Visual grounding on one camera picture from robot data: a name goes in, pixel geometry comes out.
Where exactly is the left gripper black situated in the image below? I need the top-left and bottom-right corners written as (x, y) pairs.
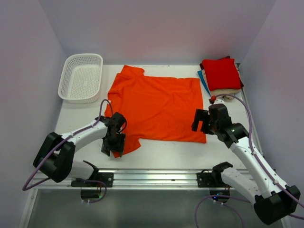
top-left (102, 131), bottom-right (125, 156)

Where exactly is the orange t shirt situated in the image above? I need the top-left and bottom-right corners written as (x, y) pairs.
top-left (104, 65), bottom-right (207, 154)

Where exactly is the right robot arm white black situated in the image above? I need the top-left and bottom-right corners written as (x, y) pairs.
top-left (191, 104), bottom-right (301, 225)

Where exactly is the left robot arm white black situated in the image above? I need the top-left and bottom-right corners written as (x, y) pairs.
top-left (33, 112), bottom-right (127, 187)

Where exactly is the folded beige t shirt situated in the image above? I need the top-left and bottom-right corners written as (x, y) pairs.
top-left (210, 89), bottom-right (241, 102)

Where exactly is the folded blue t shirt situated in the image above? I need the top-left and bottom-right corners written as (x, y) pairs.
top-left (197, 70), bottom-right (211, 96)

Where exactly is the folded dark red t shirt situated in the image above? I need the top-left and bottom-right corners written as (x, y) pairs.
top-left (221, 56), bottom-right (244, 89)

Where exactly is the white plastic basket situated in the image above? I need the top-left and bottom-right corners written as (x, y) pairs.
top-left (57, 53), bottom-right (103, 104)

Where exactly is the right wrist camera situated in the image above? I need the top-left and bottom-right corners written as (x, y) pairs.
top-left (209, 95), bottom-right (217, 104)

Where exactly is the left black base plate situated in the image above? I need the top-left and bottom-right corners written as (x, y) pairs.
top-left (71, 172), bottom-right (114, 188)

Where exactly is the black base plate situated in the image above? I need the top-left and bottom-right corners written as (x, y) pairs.
top-left (71, 172), bottom-right (114, 188)
top-left (196, 170), bottom-right (227, 188)

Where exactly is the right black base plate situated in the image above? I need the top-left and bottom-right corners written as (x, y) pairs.
top-left (196, 170), bottom-right (227, 188)

